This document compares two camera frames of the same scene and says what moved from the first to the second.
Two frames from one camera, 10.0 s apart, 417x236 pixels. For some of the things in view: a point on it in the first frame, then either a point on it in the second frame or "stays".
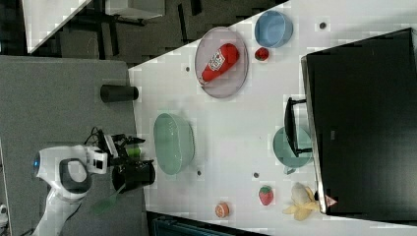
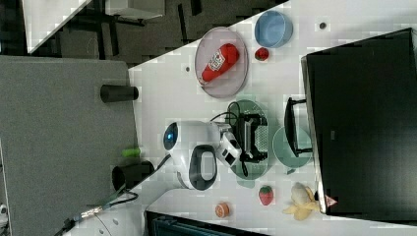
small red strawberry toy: [262, 53] stays
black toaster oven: [359, 122] stays
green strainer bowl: [174, 143] to [248, 172]
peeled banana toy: [303, 202] stays
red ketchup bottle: [223, 59] stays
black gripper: [116, 146] to [246, 139]
